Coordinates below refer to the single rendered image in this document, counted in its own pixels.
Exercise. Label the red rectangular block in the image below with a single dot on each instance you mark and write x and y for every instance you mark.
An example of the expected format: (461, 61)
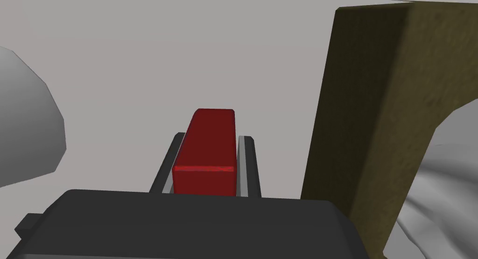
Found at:
(209, 150)

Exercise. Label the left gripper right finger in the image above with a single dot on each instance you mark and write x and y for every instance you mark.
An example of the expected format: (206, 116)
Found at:
(247, 169)

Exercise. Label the pale grey folded shape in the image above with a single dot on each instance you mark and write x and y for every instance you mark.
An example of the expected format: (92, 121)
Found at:
(448, 188)

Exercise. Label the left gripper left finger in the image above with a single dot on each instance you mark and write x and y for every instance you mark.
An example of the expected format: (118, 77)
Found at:
(164, 173)

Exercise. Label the grey rounded shape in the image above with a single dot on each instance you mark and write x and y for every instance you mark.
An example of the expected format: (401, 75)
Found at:
(26, 121)

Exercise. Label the olive brown wooden furniture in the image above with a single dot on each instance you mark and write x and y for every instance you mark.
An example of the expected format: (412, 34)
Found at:
(373, 102)

